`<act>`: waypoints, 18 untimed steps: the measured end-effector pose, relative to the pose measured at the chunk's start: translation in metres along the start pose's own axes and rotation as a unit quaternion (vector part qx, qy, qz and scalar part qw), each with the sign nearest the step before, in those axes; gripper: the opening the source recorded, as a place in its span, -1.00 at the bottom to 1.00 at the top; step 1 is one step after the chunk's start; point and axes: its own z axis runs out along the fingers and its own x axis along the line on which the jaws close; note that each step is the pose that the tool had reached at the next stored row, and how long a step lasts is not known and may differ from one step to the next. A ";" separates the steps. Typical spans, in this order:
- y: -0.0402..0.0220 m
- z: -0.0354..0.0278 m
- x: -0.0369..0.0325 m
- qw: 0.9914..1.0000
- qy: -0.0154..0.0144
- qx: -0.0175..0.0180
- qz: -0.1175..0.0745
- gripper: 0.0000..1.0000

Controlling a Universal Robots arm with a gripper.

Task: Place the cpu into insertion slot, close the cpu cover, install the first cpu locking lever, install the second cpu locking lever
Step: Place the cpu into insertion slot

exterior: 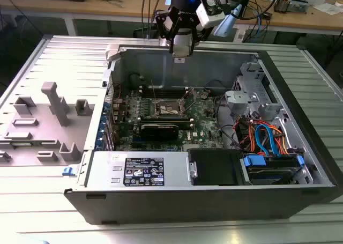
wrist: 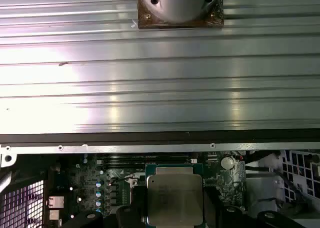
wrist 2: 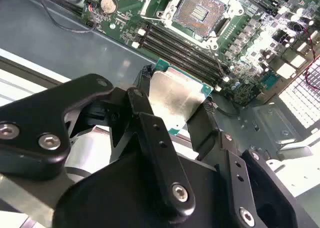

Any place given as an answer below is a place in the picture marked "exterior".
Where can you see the CPU socket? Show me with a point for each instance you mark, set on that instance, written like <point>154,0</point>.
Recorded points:
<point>168,107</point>

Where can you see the blue case latch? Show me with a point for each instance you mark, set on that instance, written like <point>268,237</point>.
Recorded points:
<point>67,171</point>

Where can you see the white paper sheets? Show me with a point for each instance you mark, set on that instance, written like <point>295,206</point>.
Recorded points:
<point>328,9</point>

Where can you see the grey electronic device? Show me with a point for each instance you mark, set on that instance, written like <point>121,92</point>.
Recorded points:
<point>298,5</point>

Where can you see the black power adapter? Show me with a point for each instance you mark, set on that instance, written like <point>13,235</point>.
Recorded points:
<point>266,15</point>

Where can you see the black plastic shroud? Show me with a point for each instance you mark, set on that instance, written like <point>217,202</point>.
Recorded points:
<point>214,166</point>

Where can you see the thin metal locking lever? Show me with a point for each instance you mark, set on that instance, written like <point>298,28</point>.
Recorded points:
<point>189,104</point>
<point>153,89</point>

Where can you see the grey parts rack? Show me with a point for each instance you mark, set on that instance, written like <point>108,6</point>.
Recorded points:
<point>45,126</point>

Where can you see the hard disk in blue carrier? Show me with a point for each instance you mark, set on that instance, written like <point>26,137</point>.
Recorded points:
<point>254,161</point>

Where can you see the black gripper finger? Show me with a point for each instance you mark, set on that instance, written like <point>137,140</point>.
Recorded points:
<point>192,43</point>
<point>160,26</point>

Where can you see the black graphics card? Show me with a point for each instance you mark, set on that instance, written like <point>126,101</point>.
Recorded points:
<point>160,132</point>

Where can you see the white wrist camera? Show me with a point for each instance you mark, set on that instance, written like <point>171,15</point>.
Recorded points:
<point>210,16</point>

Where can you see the silver power supply unit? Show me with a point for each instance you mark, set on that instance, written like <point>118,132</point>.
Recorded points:
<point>101,169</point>

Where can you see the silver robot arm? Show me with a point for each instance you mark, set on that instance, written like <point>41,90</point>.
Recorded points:
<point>227,24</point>

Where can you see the silver metal drive cage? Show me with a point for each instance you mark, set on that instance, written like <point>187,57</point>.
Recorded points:
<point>238,97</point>

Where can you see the wooden desk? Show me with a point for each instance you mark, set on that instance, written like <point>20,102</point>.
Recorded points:
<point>80,9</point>

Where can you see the silver coin cell battery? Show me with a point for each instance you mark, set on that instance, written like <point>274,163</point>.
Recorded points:
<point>205,95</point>

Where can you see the black PC case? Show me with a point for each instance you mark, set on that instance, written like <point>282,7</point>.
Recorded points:
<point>187,206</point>

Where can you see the green motherboard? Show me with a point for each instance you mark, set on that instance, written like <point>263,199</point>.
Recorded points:
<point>203,120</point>

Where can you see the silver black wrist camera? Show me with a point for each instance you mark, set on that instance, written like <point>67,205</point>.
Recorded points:
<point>214,0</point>

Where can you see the copper finned heat sink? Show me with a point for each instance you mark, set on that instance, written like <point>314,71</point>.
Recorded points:
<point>281,5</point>

